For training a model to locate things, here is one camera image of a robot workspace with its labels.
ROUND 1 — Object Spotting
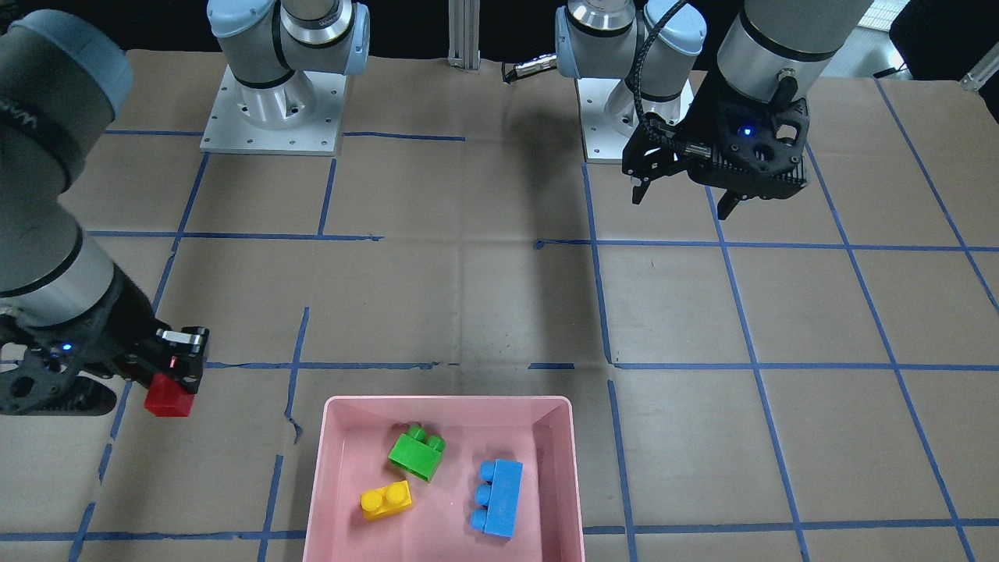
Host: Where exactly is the green toy block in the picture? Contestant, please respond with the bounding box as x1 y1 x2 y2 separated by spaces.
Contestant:
388 425 446 482

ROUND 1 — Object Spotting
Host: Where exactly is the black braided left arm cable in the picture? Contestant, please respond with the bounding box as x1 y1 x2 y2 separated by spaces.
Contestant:
632 0 691 126

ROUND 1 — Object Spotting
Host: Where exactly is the aluminium frame post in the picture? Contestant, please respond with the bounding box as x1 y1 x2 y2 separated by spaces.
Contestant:
447 0 482 73

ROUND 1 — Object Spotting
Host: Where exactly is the blue toy block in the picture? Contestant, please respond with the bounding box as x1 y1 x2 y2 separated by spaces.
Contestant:
470 459 524 539

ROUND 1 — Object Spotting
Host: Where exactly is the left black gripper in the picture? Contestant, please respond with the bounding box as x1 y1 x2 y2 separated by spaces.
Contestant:
621 69 810 221

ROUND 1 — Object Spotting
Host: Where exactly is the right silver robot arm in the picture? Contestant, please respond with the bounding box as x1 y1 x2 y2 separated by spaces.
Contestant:
1 1 372 417

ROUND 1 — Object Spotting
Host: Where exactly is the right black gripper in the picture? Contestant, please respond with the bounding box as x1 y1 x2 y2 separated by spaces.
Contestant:
1 270 210 416

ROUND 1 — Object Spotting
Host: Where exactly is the pink plastic box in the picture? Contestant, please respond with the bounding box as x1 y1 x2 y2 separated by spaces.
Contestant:
303 396 585 561

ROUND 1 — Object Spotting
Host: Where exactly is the yellow toy block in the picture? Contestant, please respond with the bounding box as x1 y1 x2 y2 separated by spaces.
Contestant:
359 480 414 521

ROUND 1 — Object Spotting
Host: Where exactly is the red toy block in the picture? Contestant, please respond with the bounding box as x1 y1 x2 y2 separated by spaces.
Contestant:
143 373 195 418

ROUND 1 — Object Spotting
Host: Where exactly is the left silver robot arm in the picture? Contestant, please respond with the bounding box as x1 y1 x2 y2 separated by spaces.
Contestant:
554 1 869 220

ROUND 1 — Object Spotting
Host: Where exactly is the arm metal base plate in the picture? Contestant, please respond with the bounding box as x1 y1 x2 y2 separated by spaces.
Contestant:
575 76 695 165
200 68 349 157

